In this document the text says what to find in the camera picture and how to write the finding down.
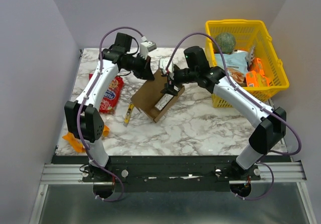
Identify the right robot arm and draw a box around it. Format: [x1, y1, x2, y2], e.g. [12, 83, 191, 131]
[158, 46, 286, 180]

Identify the yellow plastic basket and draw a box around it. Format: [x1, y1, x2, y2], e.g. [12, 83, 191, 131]
[205, 19, 289, 102]

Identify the orange candy box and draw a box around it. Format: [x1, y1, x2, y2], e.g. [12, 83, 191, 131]
[246, 71, 270, 87]
[249, 57, 265, 75]

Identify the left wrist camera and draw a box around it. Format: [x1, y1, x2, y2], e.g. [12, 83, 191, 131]
[139, 41, 157, 59]

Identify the white geometric patterned box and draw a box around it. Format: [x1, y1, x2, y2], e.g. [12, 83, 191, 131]
[154, 94, 174, 111]

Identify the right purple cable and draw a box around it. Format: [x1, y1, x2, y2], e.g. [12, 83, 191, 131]
[165, 32, 302, 201]

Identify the yellow utility knife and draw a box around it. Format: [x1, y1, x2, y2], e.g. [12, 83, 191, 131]
[124, 103, 134, 127]

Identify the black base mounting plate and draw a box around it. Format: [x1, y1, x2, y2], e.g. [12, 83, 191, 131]
[82, 156, 260, 193]

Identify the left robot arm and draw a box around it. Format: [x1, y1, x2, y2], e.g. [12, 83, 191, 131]
[64, 33, 157, 181]

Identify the silver foil packet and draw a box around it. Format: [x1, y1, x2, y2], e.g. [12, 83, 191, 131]
[245, 45, 256, 64]

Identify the orange gummy candy bag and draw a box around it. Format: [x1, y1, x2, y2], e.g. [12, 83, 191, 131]
[62, 125, 109, 153]

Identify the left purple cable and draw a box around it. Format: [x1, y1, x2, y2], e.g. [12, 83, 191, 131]
[76, 27, 147, 201]

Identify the red snack bag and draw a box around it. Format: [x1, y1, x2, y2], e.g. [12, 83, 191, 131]
[99, 76, 124, 114]

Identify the green melon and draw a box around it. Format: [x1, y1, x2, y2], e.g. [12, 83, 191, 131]
[215, 32, 236, 54]

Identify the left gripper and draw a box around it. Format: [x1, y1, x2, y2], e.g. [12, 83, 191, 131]
[121, 53, 154, 80]

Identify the purple cable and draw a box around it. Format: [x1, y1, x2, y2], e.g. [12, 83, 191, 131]
[165, 32, 302, 201]
[76, 27, 147, 201]

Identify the aluminium rail frame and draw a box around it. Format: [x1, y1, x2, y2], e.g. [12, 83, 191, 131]
[41, 156, 306, 184]

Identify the brown cardboard express box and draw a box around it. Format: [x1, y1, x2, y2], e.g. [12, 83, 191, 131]
[131, 70, 185, 123]

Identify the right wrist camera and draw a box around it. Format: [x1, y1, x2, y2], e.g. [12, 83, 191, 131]
[158, 57, 174, 75]

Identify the light blue snack bag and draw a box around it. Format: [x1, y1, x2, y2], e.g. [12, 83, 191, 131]
[223, 51, 248, 87]

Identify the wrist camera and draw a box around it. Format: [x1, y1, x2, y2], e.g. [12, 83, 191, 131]
[139, 41, 157, 59]
[158, 57, 174, 75]

